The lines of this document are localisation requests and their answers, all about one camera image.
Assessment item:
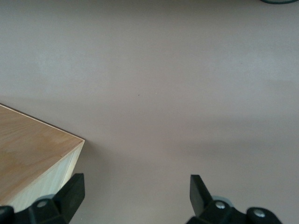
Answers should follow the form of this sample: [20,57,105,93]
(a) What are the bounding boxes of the light wooden drawer cabinet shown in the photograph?
[0,103,85,212]

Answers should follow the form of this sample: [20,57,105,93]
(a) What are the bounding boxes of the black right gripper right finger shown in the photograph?
[186,174,281,224]

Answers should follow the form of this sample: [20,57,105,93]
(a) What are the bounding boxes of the dark round object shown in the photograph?
[259,0,298,5]

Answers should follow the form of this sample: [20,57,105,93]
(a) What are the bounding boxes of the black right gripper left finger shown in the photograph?
[14,173,85,224]

